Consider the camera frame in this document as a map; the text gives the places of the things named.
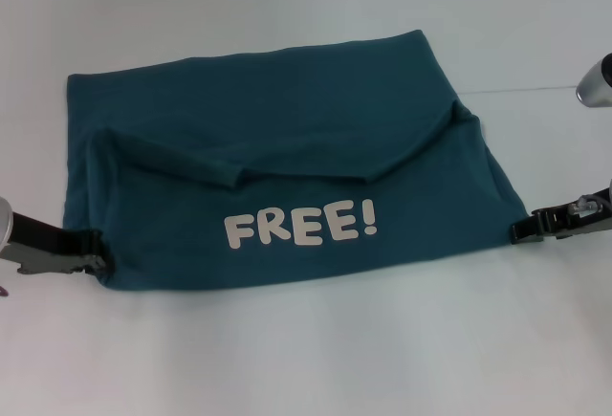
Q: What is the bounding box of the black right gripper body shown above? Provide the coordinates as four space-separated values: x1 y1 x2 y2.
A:
531 186 612 246

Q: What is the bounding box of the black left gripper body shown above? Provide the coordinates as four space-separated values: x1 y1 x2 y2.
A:
0 211 107 276

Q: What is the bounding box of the teal blue shirt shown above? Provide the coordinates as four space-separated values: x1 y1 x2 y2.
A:
60 29 533 293

